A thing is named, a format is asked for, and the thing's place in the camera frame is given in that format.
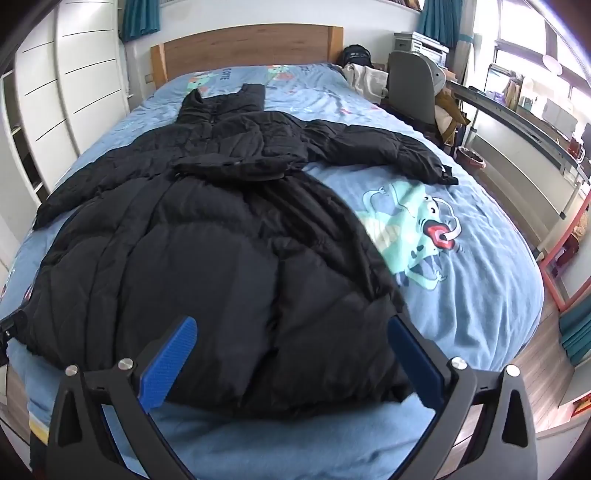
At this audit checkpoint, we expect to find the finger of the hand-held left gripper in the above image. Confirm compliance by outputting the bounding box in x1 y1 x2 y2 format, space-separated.
0 309 27 365

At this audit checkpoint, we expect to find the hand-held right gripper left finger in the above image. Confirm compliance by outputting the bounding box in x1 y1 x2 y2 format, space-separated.
30 316 198 480

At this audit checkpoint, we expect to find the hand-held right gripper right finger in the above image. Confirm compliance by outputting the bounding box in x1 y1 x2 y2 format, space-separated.
388 314 539 480

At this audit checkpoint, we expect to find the black puffer coat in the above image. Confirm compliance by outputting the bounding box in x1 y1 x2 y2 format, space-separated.
21 83 459 421

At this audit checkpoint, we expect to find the beige clothes pile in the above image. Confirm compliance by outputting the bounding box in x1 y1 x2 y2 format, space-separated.
342 63 389 99

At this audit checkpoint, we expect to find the blue printed bed sheet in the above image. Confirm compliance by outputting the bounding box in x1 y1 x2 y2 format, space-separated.
0 62 543 480

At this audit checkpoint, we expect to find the red waste bin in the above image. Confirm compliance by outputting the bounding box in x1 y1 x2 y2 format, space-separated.
457 148 485 172

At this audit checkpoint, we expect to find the white wardrobe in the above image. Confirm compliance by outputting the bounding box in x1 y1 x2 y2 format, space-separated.
0 0 132 204

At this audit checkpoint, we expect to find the brown jacket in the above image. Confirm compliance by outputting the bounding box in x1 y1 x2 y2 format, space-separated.
436 88 471 139

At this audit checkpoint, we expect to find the long grey desk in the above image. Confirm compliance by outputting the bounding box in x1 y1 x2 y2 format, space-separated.
449 78 591 222

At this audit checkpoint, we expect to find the grey chair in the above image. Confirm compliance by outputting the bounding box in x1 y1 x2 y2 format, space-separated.
385 51 445 127

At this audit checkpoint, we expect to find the black bag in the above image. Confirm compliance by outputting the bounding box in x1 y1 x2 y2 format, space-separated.
342 45 374 66

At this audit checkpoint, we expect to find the white printer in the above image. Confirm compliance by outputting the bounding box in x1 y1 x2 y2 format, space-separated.
393 31 450 66

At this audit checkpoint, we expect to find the teal curtain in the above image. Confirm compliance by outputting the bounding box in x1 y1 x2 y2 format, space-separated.
417 0 464 49
119 0 161 43

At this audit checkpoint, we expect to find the wooden headboard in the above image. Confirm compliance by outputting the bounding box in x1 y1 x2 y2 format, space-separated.
151 26 345 89

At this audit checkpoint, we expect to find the pink frame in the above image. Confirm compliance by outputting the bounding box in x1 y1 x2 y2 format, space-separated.
539 182 591 315

